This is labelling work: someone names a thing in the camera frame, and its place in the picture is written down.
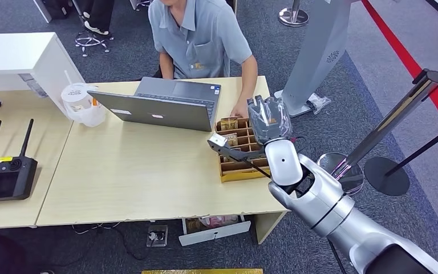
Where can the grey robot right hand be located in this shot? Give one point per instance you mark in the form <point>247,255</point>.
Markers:
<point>270,121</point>

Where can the person's left hand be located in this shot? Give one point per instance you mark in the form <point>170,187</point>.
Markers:
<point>240,110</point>

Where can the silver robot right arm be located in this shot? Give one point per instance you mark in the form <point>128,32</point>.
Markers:
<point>340,219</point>

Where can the gold card with dark print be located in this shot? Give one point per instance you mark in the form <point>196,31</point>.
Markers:
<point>229,123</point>

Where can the hotel card with white band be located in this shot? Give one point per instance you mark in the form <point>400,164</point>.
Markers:
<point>232,139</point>

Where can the wooden card holder box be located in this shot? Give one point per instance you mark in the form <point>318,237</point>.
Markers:
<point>241,172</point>

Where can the person in dark trousers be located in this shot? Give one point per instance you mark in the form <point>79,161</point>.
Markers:
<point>98,17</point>

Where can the crumpled clear plastic bag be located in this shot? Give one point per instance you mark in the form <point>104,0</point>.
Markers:
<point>319,103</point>

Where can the grey kiosk stand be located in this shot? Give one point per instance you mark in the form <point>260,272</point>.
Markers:
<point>317,56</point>

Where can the grey laptop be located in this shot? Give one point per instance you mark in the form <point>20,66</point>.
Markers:
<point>154,111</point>

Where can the chrome stanchion base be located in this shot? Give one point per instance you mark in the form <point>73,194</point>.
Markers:
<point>293,16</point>

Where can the white open box under desk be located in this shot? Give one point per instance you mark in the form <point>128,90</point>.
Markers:
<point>213,230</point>

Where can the red barrier belt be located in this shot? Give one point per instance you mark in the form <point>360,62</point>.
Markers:
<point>408,62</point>

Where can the floor power socket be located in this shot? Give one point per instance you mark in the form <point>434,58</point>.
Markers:
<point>157,235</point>

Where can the clear plastic cup in bag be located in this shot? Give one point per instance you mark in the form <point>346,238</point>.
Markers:
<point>81,106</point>

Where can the office chair star base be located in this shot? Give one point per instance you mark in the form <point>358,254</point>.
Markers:
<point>90,39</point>

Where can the white cabinet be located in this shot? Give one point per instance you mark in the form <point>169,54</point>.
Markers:
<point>22,56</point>

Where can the black remote controller with antennas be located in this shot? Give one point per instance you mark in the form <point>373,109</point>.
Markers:
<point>3,177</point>

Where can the pale wrist camera on bracket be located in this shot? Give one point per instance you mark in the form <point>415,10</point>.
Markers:
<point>234,153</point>

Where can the chrome stanchion post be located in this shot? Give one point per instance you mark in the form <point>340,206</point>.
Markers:
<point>385,128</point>

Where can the black stanchion post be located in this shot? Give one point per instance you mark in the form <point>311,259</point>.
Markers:
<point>387,176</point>

